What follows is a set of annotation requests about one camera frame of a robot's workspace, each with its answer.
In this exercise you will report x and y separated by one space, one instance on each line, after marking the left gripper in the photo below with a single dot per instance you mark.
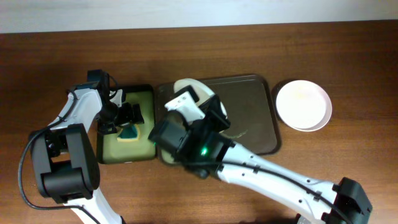
128 113

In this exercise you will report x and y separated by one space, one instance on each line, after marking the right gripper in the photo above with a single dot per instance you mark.
212 115

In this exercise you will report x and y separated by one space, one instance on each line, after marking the green and yellow sponge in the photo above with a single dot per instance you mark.
129 134

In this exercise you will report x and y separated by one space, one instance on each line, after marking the white plate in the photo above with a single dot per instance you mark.
204 93
303 105

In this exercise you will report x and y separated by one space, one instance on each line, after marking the white plate top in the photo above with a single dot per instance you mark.
303 105

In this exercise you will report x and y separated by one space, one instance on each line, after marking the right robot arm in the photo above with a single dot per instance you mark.
315 201

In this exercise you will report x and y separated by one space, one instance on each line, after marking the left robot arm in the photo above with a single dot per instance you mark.
64 162

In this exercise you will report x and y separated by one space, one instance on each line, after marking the brown plastic serving tray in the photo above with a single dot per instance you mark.
246 102

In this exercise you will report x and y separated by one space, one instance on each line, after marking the small dark green tray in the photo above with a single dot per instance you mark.
126 89

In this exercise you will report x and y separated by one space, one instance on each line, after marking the large yellow foam pad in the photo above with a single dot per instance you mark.
114 152

